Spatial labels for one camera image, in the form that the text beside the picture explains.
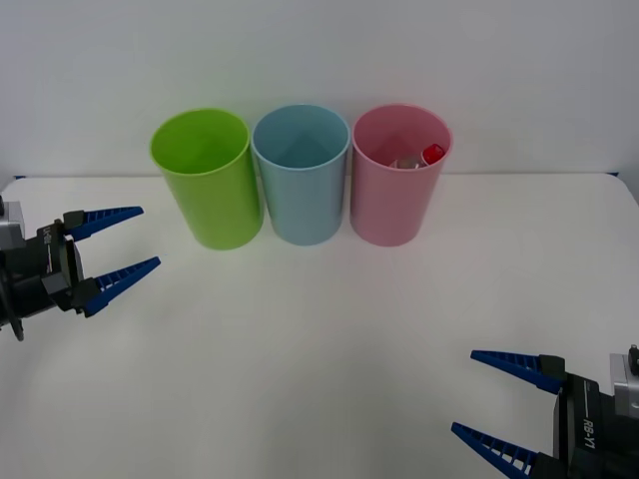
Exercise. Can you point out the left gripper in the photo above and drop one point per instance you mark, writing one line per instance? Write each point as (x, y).
(57, 259)

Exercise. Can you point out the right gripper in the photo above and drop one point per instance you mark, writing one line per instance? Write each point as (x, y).
(594, 439)

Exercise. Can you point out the clear bottle with red cap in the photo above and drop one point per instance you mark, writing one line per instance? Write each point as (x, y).
(433, 152)

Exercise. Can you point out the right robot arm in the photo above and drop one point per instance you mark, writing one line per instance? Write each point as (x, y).
(625, 384)

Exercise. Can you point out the green plastic bin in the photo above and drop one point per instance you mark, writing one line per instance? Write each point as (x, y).
(214, 199)

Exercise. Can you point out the pale blue plastic bin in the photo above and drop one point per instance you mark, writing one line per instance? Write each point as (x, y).
(304, 204)

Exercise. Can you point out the pink plastic bin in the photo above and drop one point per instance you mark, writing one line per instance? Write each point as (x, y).
(389, 204)

